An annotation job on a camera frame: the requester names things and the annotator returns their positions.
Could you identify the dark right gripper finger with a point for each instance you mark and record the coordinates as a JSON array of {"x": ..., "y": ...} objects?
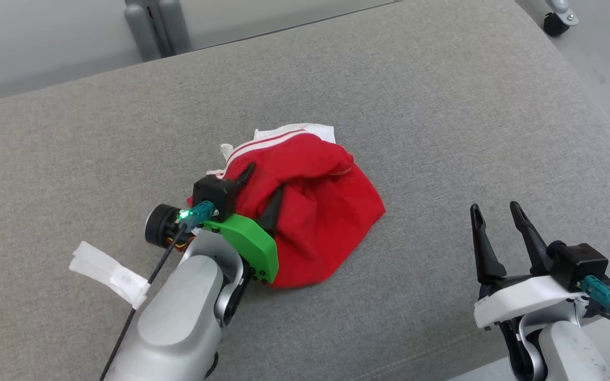
[
  {"x": 535, "y": 248},
  {"x": 486, "y": 254}
]

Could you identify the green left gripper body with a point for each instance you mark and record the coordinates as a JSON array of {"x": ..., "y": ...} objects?
[{"x": 247, "y": 243}]

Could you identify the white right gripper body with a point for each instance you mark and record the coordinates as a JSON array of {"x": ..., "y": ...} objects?
[{"x": 522, "y": 299}]

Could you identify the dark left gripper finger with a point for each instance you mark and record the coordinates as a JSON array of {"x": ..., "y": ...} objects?
[
  {"x": 273, "y": 214},
  {"x": 245, "y": 173}
]

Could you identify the red jersey with striped trim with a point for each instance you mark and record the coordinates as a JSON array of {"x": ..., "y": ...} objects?
[{"x": 321, "y": 211}]

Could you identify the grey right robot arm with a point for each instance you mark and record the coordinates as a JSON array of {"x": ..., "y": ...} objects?
[{"x": 570, "y": 349}]

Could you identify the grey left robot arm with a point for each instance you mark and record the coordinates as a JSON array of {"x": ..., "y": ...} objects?
[{"x": 178, "y": 317}]

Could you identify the black left gripper motor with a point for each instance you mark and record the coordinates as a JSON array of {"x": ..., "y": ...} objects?
[{"x": 161, "y": 225}]

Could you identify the white tape tag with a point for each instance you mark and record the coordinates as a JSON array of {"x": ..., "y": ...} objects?
[{"x": 109, "y": 270}]

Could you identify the black caster wheel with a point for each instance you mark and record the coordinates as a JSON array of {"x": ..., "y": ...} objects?
[{"x": 556, "y": 22}]

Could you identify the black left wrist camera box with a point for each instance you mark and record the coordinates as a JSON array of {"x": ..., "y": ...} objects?
[{"x": 214, "y": 193}]

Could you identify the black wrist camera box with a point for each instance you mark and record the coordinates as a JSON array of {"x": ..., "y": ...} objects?
[
  {"x": 214, "y": 193},
  {"x": 577, "y": 264}
]

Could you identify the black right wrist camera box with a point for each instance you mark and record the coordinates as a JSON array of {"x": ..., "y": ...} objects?
[{"x": 577, "y": 264}]

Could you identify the teal left camera connector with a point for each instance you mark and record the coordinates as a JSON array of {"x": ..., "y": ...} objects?
[{"x": 199, "y": 211}]

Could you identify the teal camera connector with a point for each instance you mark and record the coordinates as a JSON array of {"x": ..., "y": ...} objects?
[
  {"x": 601, "y": 296},
  {"x": 199, "y": 211}
]

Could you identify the teal right camera connector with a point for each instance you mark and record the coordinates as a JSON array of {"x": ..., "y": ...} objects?
[{"x": 601, "y": 296}]

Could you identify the grey double partition post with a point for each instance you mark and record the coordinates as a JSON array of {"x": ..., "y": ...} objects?
[{"x": 149, "y": 26}]

